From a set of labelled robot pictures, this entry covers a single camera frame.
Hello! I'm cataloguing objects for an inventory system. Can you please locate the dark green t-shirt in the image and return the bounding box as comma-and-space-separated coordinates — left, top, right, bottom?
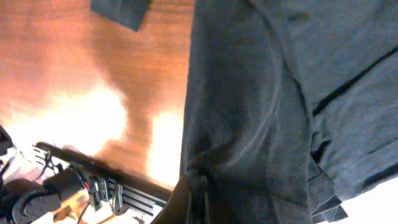
150, 0, 398, 224

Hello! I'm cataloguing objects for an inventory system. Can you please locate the black garment at right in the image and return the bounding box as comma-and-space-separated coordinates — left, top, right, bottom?
90, 0, 151, 32

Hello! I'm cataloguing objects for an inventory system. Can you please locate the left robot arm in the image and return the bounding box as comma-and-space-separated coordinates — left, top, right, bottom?
1, 128, 89, 224

